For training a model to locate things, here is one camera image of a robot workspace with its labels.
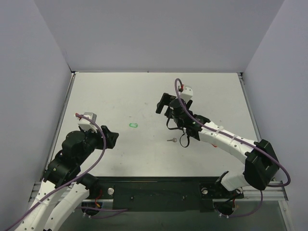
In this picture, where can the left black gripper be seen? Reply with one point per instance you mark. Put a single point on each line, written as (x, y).
(107, 137)

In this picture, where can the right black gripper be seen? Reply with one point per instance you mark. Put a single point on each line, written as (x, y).
(165, 103)

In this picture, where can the green key tag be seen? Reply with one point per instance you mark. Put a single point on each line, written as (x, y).
(133, 125)

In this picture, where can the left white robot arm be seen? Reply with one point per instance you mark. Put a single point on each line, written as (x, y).
(64, 186)

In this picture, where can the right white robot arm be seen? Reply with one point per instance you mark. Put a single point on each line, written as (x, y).
(258, 158)

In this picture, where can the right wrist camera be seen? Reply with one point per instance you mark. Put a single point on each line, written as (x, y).
(185, 92)

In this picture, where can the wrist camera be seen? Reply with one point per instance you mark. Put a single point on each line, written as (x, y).
(185, 92)
(85, 121)

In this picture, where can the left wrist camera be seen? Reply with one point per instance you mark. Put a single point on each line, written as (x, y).
(85, 121)

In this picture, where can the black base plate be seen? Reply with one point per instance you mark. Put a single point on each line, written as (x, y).
(159, 194)

